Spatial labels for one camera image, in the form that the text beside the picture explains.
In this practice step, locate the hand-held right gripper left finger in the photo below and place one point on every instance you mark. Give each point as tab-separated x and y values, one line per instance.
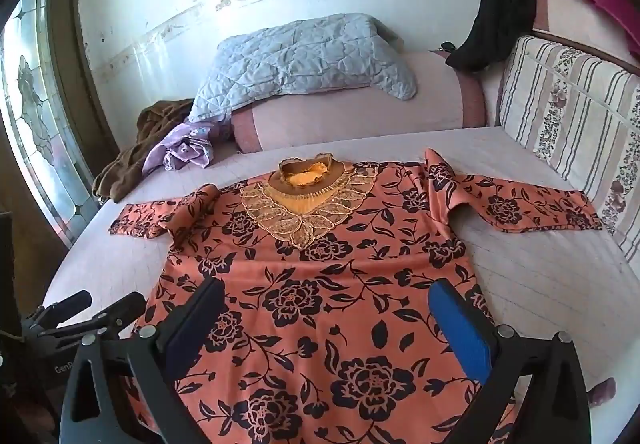
195	329

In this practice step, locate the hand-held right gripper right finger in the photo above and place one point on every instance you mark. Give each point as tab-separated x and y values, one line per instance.
462	334

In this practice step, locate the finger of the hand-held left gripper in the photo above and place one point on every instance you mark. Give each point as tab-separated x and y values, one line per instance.
65	308
117	311

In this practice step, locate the orange black floral blouse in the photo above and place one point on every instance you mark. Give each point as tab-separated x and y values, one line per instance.
320	274

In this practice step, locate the brown cloth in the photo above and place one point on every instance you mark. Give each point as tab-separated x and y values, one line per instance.
132	148

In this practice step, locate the purple floral cloth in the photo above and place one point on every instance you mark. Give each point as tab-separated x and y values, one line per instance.
185	148

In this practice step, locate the stained glass window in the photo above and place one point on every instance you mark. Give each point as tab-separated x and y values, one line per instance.
35	123

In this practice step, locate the pink bolster pillow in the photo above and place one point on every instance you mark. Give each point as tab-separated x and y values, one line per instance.
375	108

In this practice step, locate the striped floral cushion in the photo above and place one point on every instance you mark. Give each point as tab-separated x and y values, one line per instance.
575	113

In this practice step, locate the grey quilted pillow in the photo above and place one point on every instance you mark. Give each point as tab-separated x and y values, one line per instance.
300	53

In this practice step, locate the black garment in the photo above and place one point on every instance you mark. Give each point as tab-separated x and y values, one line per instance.
500	13

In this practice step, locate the pink padded backrest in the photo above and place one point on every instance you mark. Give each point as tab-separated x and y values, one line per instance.
565	13

